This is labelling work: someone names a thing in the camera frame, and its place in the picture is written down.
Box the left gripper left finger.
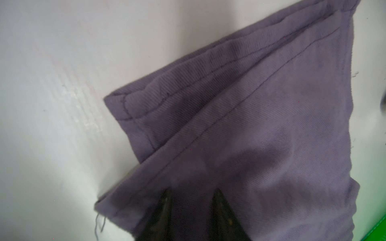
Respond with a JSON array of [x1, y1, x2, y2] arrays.
[[135, 189, 172, 241]]

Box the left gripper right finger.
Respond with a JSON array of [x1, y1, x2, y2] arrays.
[[212, 189, 251, 241]]

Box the purple trousers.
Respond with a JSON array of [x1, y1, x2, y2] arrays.
[[94, 1, 359, 241]]

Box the green plastic basket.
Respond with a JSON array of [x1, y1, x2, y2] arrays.
[[361, 215, 386, 241]]

